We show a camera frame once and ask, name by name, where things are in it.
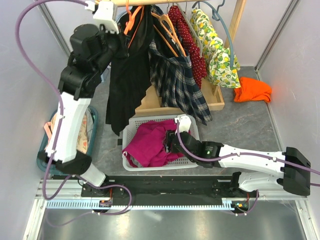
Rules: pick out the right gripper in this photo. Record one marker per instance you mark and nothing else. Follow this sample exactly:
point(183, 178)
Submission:
point(169, 136)

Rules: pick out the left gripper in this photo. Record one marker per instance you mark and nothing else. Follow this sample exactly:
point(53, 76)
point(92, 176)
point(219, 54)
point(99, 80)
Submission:
point(123, 41)

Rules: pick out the magenta pleated skirt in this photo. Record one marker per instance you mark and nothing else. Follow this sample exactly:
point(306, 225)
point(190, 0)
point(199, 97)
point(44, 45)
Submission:
point(148, 145)

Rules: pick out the black skirt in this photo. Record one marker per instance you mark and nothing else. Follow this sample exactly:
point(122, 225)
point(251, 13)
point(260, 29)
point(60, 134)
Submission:
point(130, 72)

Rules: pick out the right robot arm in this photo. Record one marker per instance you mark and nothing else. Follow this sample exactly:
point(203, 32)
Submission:
point(288, 170)

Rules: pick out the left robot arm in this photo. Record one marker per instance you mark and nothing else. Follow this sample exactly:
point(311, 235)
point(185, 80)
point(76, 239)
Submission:
point(94, 47)

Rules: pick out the navy plaid skirt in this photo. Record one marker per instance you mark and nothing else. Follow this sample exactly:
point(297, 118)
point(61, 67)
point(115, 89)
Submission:
point(171, 75)

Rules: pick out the blue-grey hanger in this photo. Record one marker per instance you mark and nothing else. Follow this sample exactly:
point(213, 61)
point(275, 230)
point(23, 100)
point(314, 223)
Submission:
point(216, 17)

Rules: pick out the white plastic laundry basket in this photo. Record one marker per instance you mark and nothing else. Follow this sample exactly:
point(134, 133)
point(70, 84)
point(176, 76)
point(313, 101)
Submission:
point(128, 134)

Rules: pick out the wooden clothes rack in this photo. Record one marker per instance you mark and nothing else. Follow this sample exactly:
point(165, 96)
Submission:
point(151, 103)

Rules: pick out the black square floor marker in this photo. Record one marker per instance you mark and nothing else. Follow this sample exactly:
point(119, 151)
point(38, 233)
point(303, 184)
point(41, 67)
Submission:
point(119, 141)

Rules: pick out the red polka dot garment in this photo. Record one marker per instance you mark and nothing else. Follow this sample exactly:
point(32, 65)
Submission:
point(197, 61)

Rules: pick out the floral tulip cloth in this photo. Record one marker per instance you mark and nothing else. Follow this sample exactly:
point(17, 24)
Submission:
point(84, 135)

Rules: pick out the orange cloth on floor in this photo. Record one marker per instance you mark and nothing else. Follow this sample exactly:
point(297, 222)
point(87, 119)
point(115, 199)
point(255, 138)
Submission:
point(252, 90)

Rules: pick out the lemon print garment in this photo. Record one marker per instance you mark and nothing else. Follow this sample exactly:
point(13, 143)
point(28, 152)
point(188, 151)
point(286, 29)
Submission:
point(220, 71)

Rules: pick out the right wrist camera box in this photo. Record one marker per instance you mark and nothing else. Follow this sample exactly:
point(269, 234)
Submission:
point(183, 123)

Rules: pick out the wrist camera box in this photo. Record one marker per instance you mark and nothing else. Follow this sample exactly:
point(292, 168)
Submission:
point(183, 123)
point(104, 14)

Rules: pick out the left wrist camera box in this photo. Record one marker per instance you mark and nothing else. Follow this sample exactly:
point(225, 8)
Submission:
point(104, 14)

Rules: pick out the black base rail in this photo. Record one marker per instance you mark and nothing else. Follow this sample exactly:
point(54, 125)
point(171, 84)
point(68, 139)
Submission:
point(169, 190)

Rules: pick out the white slotted cable duct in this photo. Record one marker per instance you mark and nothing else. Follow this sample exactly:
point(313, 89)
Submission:
point(96, 204)

